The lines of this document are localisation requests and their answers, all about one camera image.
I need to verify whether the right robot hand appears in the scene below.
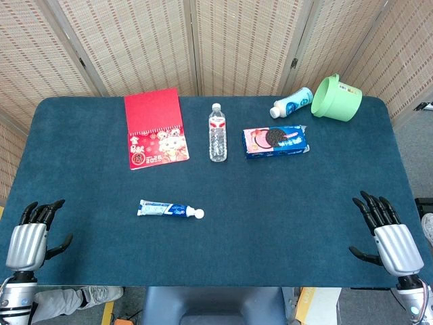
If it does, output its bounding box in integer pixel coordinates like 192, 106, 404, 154
348, 190, 425, 278

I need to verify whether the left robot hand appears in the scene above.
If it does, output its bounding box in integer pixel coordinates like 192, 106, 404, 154
5, 198, 74, 272

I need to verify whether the blue white toothpaste tube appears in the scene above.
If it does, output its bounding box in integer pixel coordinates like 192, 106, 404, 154
136, 198, 206, 220

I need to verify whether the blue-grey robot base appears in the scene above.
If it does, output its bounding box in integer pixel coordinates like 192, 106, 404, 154
141, 286, 288, 325

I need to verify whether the yellow cardboard piece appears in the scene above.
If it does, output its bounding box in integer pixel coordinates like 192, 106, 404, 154
294, 286, 317, 325

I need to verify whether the green plastic bucket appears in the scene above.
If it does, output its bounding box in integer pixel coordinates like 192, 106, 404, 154
310, 73, 364, 123

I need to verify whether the blue pink cookie box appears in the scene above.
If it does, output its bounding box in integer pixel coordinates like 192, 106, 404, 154
242, 125, 311, 160

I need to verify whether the red spiral calendar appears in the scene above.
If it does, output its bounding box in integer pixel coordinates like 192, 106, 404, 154
123, 87, 191, 171

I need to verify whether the white blue drink bottle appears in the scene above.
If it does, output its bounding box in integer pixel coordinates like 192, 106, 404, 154
269, 87, 314, 120

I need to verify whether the clear water bottle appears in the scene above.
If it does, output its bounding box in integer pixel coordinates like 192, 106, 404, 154
208, 102, 229, 163

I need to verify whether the woven folding screen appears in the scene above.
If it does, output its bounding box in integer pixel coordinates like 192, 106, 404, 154
0, 0, 433, 200

